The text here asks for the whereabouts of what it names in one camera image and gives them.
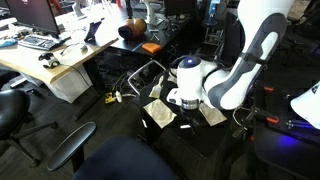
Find black clamp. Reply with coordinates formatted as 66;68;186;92
232;107;279;139
261;85;292;100

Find brown paper bag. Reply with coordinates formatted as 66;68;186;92
199;103;226;126
144;99;176;128

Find white power plug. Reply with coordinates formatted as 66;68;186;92
115;91;122;103

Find brown paper bag right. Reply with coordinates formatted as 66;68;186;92
144;99;176;128

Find yellow power strip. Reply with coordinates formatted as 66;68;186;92
104;92;116;104

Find black office chair right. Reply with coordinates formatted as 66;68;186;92
0;69;59;168

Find wooden handled brush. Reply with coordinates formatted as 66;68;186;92
149;76;164;98

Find wooden desk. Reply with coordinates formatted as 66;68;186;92
0;6;120;104

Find black clamp lower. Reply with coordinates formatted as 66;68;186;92
232;107;279;139

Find brown wooden bowl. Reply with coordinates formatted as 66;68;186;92
118;18;147;40

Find black clamp upper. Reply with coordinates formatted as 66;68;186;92
261;85;292;100

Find black keyboard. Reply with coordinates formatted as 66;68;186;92
18;35;63;51

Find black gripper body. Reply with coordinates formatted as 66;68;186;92
181;109;200;126

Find orange sponge block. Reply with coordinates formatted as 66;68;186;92
142;42;161;53

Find tablet stand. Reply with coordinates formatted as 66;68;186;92
84;21;102;42

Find black perforated breadboard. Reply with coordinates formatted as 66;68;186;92
256;82;320;146

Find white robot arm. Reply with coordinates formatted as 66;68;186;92
166;0;295;110

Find black mesh office chair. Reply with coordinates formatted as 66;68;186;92
47;122;176;180

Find black computer monitor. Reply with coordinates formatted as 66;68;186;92
4;0;60;36

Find brown paper bag left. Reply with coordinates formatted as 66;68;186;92
199;103;226;126

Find chrome cart handle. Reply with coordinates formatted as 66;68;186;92
127;59;167;96

